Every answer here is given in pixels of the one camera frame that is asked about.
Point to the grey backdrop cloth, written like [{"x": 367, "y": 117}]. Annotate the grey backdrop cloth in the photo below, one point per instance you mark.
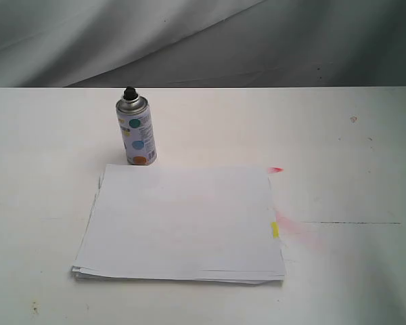
[{"x": 202, "y": 43}]

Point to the yellow sticky tab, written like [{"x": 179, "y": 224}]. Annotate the yellow sticky tab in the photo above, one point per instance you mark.
[{"x": 275, "y": 229}]

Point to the spray paint can with dots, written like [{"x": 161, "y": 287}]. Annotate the spray paint can with dots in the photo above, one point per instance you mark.
[{"x": 135, "y": 122}]

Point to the white paper stack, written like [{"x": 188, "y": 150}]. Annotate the white paper stack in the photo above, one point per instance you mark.
[{"x": 182, "y": 223}]

